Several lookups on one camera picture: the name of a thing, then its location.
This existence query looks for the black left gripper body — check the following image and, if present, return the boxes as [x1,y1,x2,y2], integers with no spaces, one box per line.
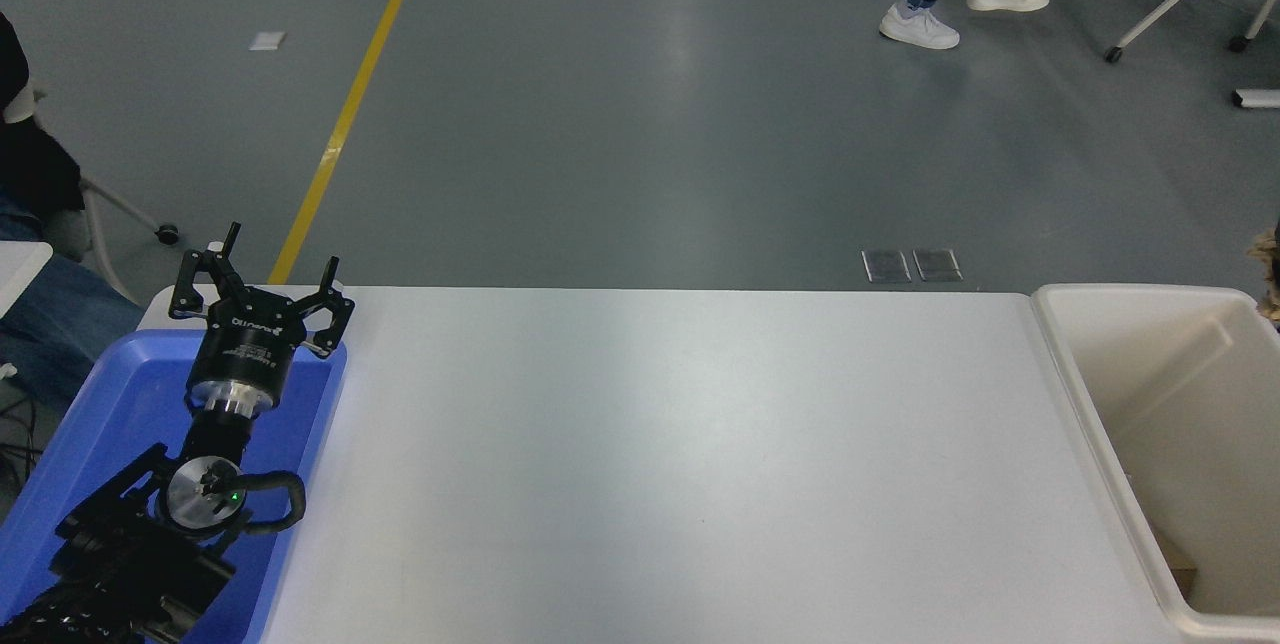
[188,288,308,396]

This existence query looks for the blue plastic tray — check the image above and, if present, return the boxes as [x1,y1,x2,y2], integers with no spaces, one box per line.
[0,329,348,644]

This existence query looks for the small white side table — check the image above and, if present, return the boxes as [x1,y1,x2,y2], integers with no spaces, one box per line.
[0,241,54,318]

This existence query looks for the metal floor plate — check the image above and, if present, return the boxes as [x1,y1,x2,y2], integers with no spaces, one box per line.
[912,248,964,283]
[862,249,913,284]

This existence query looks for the large pale plastic bin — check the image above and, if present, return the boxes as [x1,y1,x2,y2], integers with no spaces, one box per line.
[1030,282,1280,643]

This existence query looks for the black cables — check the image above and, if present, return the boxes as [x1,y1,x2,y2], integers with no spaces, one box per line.
[0,394,43,490]

